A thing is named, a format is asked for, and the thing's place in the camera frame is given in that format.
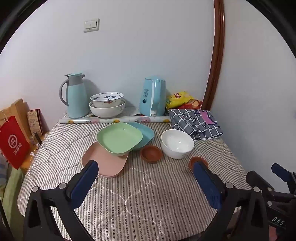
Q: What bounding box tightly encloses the red blue patterned bowl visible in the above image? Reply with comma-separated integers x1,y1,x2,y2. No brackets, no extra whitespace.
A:
90,92,124,108

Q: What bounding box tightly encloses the red chip bag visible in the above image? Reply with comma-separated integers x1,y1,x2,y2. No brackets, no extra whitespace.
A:
177,99,203,110

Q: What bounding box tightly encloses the light blue thermos jug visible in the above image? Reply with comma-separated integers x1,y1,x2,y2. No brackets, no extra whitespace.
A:
59,72,91,118

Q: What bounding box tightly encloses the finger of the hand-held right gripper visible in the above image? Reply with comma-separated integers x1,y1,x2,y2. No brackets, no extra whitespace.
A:
246,171,275,193
271,163,296,186

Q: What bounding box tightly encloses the large white scroll-patterned bowl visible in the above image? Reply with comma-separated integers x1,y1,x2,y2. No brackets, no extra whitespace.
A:
89,99,126,119

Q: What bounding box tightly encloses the small brown dish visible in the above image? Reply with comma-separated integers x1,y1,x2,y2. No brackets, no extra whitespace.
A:
189,156,209,173
140,146,163,164

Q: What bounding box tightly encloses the plain white bowl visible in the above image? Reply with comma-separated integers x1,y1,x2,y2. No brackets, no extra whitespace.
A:
161,129,195,159

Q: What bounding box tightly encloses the pink square plate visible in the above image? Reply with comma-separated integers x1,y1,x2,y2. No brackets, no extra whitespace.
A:
82,142,129,178

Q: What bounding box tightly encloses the red paper bag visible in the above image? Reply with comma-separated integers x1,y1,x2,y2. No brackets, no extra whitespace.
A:
0,110,31,170

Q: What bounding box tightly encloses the yellow chip bag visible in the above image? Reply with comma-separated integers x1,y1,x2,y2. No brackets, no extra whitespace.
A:
166,91,196,109

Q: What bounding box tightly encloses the brown patterned book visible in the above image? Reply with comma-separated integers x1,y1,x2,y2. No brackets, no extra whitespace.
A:
26,108,44,137

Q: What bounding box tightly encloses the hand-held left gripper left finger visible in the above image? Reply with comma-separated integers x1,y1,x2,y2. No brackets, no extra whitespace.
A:
23,160,99,241

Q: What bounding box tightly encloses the beige wall light switch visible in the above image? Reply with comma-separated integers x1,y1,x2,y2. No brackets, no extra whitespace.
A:
84,18,100,33

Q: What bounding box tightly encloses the light blue electric kettle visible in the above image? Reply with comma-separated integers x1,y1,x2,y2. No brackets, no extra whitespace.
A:
139,75,167,117

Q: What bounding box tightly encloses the grey checked folded cloth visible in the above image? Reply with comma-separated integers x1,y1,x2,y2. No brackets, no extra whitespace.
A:
168,108,224,141

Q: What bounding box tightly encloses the blue square plate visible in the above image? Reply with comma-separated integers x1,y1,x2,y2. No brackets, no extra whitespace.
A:
127,122,154,151

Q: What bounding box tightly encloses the brown wooden door frame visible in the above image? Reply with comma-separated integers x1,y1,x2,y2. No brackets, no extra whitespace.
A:
203,0,226,111

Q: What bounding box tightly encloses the green square plate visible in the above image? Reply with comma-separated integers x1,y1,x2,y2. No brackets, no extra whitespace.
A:
96,123,143,156

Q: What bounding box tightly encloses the green cloth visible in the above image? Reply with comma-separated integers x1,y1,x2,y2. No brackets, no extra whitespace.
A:
2,167,25,223

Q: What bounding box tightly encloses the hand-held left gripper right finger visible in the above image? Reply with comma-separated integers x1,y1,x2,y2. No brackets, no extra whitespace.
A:
193,161,270,241

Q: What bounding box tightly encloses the wooden side table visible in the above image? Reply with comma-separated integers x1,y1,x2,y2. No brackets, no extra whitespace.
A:
20,132,50,173

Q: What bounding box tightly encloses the fruit-print plastic sheet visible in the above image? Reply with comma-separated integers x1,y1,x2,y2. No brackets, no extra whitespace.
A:
58,107,172,124

